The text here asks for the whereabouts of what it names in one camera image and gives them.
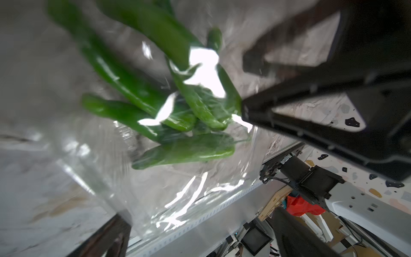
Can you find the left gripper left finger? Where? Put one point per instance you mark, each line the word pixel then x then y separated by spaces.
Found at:
pixel 111 239

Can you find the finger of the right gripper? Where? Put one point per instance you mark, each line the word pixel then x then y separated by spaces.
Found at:
pixel 277 50
pixel 381 144

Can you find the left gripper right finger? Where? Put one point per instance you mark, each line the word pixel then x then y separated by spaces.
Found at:
pixel 294 240

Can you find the green peppers from container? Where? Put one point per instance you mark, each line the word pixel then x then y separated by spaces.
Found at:
pixel 188 125

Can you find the clear container peppers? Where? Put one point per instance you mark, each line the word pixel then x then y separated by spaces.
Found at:
pixel 98 152

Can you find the red cloth item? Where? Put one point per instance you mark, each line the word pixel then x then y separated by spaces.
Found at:
pixel 299 206

